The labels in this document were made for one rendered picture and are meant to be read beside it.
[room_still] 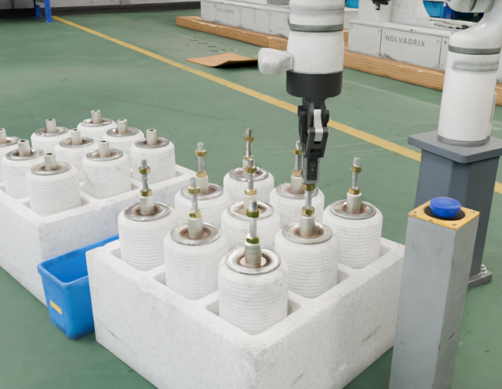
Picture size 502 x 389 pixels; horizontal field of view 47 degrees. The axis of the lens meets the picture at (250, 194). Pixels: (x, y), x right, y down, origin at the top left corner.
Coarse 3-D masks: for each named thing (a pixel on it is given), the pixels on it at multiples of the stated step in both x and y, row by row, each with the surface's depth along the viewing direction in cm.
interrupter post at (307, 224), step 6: (306, 216) 85; (312, 216) 85; (300, 222) 86; (306, 222) 85; (312, 222) 85; (300, 228) 86; (306, 228) 85; (312, 228) 86; (300, 234) 87; (306, 234) 86; (312, 234) 86
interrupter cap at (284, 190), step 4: (280, 184) 104; (284, 184) 104; (288, 184) 104; (276, 188) 102; (280, 188) 103; (284, 188) 103; (288, 188) 103; (316, 188) 102; (276, 192) 101; (280, 192) 101; (284, 192) 101; (288, 192) 102; (304, 192) 102; (312, 192) 101; (316, 192) 101; (284, 196) 100; (288, 196) 99; (292, 196) 100; (296, 196) 100; (300, 196) 100; (304, 196) 100; (312, 196) 100
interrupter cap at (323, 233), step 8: (288, 224) 89; (296, 224) 89; (320, 224) 89; (288, 232) 86; (296, 232) 87; (320, 232) 87; (328, 232) 86; (288, 240) 85; (296, 240) 84; (304, 240) 84; (312, 240) 84; (320, 240) 84; (328, 240) 85
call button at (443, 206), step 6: (438, 198) 79; (444, 198) 79; (450, 198) 79; (432, 204) 78; (438, 204) 77; (444, 204) 77; (450, 204) 77; (456, 204) 77; (432, 210) 79; (438, 210) 77; (444, 210) 76; (450, 210) 76; (456, 210) 76; (444, 216) 77; (450, 216) 77
